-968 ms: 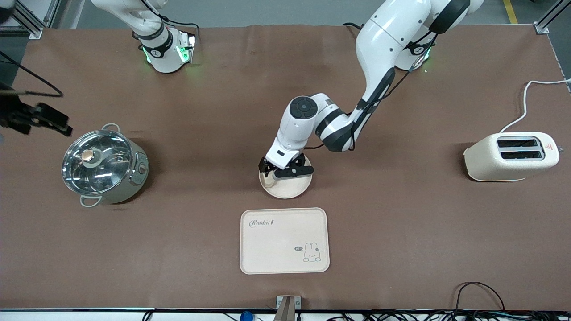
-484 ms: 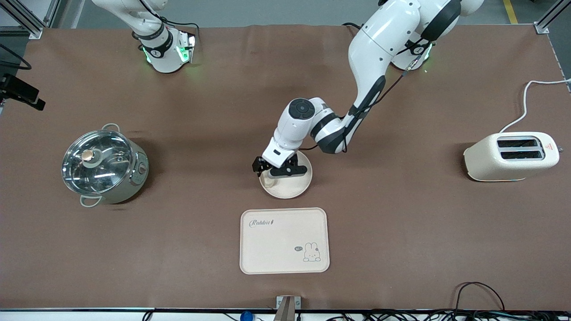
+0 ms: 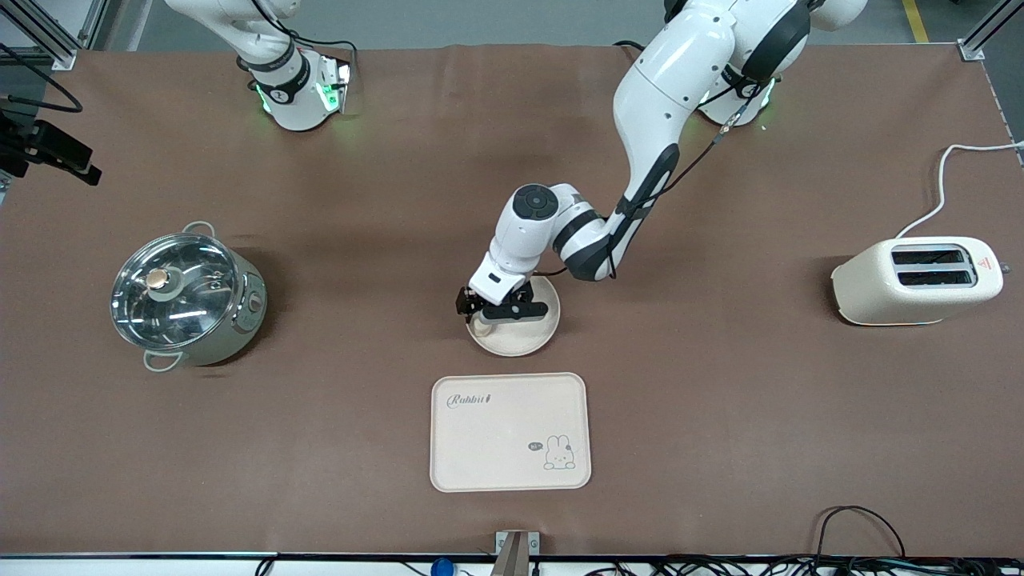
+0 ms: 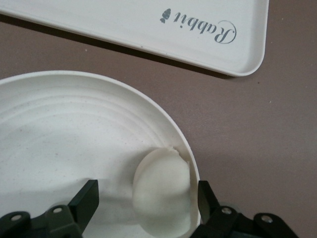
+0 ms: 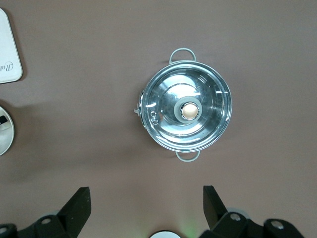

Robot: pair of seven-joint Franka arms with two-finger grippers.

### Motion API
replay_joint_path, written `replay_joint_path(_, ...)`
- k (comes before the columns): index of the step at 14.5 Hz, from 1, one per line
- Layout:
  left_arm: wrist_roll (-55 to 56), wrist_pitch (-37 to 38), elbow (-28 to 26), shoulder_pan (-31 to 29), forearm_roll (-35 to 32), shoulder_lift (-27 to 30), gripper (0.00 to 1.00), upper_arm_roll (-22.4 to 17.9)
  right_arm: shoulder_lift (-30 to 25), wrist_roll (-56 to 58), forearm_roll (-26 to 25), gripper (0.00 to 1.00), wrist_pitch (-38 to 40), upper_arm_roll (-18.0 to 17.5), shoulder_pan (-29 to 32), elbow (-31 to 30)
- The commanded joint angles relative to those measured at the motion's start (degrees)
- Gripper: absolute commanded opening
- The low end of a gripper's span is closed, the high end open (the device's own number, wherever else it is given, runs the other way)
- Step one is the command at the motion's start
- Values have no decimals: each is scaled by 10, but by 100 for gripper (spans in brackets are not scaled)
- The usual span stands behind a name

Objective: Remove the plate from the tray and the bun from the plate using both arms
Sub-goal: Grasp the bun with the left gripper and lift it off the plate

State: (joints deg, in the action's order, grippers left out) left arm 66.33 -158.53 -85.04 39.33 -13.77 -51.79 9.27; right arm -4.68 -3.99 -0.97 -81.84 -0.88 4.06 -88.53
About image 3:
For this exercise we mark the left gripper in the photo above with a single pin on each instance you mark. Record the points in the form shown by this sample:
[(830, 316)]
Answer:
[(466, 302)]

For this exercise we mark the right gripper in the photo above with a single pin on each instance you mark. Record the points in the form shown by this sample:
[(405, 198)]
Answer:
[(50, 147)]

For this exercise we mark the small white steamed bun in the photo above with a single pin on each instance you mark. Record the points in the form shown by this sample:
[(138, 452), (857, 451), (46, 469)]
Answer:
[(482, 326)]

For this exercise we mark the cream round plate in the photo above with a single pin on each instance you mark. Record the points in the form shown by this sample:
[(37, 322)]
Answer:
[(520, 338)]

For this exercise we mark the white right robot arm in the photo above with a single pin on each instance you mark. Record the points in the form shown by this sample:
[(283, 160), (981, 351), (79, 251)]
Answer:
[(292, 88)]

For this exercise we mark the cream rabbit print tray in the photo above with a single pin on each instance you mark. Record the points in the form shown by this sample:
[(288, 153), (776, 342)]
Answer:
[(496, 448)]

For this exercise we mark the glass pot lid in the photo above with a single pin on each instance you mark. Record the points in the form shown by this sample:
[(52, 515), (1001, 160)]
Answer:
[(172, 292)]

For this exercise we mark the silver electric cooking pot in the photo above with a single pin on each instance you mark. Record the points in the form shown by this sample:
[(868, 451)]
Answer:
[(232, 328)]

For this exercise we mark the brown table mat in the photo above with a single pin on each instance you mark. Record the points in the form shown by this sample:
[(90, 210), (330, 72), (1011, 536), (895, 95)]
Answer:
[(720, 360)]

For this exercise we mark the blue round knob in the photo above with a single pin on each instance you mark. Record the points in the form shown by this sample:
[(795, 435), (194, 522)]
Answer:
[(442, 568)]

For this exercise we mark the cream two-slot toaster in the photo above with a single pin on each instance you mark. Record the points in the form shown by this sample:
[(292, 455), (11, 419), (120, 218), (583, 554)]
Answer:
[(912, 296)]

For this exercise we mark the aluminium frame profile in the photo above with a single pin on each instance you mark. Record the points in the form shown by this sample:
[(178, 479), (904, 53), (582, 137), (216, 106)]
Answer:
[(988, 28), (48, 36)]

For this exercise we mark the metal table edge bracket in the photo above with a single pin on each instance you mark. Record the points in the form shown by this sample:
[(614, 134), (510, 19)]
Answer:
[(516, 552)]

